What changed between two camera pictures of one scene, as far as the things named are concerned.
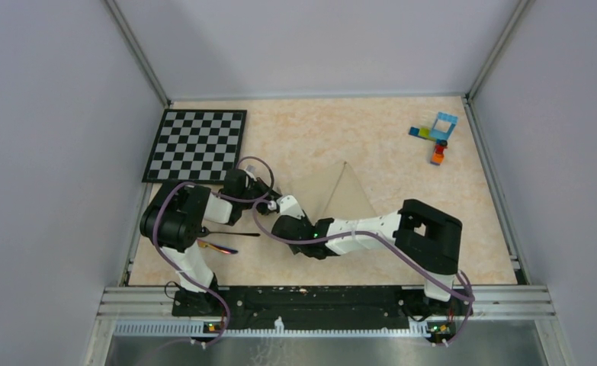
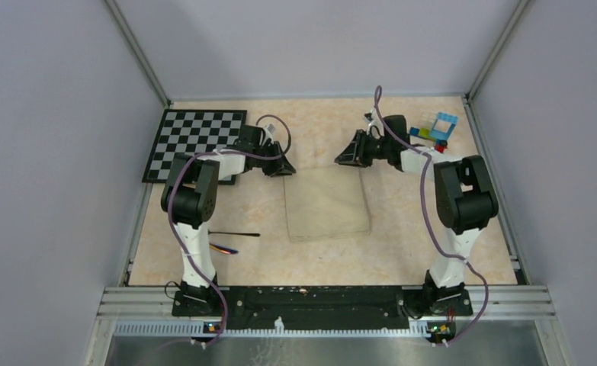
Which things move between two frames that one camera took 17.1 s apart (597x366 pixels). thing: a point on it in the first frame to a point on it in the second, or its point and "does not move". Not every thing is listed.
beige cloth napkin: x=332 y=193 does not move
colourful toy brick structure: x=440 y=137 does not move
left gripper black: x=268 y=194 to x=280 y=165
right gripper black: x=305 y=219 to x=355 y=155
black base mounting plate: x=318 y=304 does not move
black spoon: x=204 y=232 does not move
